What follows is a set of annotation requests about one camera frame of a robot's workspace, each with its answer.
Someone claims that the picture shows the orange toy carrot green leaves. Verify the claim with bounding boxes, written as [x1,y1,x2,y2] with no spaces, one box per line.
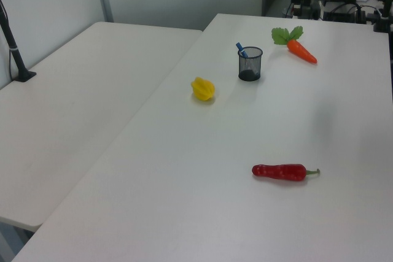
[271,25,318,65]

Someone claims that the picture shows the red toy chili pepper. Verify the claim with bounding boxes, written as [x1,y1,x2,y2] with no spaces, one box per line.
[252,163,321,182]

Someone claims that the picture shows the black mesh pen cup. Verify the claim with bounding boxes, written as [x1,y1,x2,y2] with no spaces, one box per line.
[238,46,264,82]

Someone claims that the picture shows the blue white marker pen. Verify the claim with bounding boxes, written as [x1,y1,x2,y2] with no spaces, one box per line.
[235,42,248,58]

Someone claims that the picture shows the yellow toy starfruit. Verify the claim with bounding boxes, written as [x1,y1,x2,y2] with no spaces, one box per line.
[190,77,216,102]

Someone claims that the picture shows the black slanted pole with foot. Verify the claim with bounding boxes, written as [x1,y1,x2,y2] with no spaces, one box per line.
[0,0,37,83]

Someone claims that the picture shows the black equipment box with cables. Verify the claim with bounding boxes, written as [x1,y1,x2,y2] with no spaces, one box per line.
[321,0,374,25]

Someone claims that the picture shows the black clamp camera stand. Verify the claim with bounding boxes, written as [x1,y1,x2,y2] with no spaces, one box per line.
[372,0,393,33]

